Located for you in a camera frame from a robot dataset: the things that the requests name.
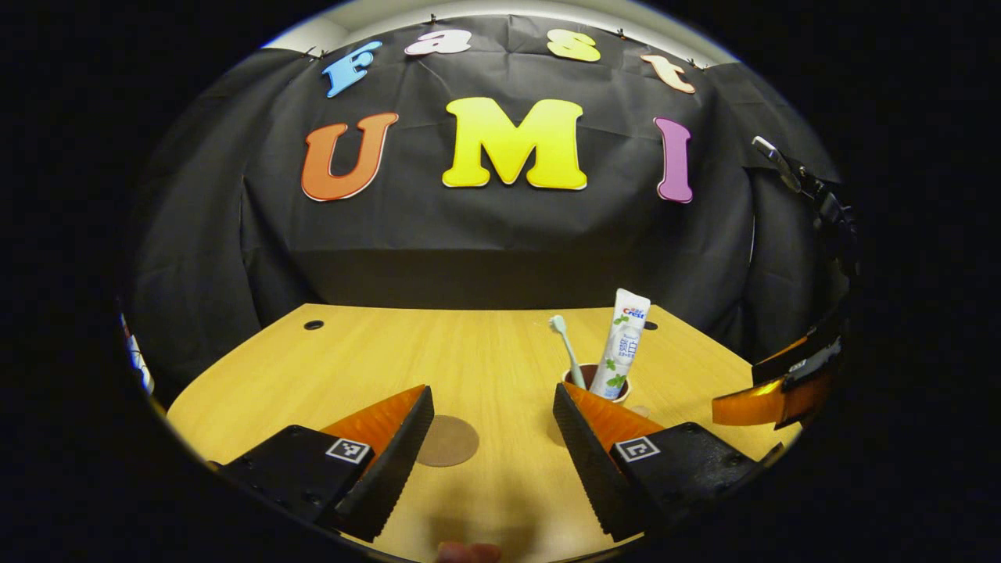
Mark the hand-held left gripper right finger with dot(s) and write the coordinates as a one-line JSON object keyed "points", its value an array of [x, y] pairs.
{"points": [[594, 469]]}

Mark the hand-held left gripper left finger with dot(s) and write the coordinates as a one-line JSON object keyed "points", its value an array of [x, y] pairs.
{"points": [[391, 469]]}

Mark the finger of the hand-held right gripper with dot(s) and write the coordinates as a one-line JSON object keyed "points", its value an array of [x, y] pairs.
{"points": [[798, 356], [805, 383]]}

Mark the round brown coaster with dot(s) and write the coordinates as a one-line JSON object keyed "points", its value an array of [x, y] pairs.
{"points": [[453, 442]]}

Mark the wooden cup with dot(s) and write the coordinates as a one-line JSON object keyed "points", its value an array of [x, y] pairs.
{"points": [[569, 378]]}

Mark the white toothpaste tube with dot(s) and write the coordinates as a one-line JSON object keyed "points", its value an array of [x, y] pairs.
{"points": [[626, 344]]}

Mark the pale green toothbrush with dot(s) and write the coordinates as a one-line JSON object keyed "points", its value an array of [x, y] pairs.
{"points": [[557, 323]]}

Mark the wooden desktop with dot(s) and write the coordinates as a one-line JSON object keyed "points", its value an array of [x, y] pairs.
{"points": [[469, 352]]}

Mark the black backdrop cloth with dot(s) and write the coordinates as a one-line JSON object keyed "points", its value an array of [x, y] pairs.
{"points": [[508, 234]]}

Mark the computer monitor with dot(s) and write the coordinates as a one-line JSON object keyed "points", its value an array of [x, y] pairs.
{"points": [[137, 360]]}

